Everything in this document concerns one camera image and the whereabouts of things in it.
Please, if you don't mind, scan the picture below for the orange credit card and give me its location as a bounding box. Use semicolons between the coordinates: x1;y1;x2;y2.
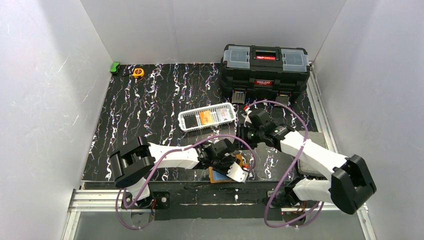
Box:
199;110;214;126

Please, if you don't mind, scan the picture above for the green small object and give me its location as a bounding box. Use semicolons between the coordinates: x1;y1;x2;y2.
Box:
109;62;121;75

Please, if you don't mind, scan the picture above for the orange leather card holder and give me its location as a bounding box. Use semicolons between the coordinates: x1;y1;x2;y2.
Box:
208;153;250;184

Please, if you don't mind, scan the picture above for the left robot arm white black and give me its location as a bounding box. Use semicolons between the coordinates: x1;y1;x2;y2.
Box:
109;137;248;208

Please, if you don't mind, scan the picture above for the white patterned card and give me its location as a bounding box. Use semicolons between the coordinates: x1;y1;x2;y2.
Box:
217;108;233;122

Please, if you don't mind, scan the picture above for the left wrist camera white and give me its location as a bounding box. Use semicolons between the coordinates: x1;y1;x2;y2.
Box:
226;162;249;183

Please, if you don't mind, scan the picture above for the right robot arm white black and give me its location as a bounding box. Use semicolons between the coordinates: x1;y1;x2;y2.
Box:
237;107;377;215

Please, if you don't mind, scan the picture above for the yellow tape measure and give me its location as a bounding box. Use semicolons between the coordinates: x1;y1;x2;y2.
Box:
132;67;145;79

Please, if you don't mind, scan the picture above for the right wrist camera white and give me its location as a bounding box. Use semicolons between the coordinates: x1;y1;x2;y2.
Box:
241;110;253;128

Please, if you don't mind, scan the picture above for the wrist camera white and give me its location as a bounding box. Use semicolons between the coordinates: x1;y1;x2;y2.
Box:
241;110;253;128
226;162;249;183

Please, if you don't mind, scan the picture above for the black red toolbox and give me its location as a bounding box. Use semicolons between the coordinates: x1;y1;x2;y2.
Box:
218;44;311;104

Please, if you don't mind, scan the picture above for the aluminium rail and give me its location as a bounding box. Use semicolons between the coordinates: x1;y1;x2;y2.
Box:
306;61;339;153
62;189;377;240

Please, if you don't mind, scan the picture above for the grey plastic case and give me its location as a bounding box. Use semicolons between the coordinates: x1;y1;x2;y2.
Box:
297;131;327;177

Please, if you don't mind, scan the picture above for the white plastic basket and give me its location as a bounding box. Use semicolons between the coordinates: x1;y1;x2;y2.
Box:
177;102;237;132

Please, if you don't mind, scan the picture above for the aluminium right rail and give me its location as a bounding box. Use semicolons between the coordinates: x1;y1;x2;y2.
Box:
306;61;339;153

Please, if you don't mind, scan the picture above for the aluminium front rail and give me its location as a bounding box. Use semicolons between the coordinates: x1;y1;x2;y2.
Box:
62;189;377;240

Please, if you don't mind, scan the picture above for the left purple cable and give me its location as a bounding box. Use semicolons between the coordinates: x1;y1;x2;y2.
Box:
114;134;257;231

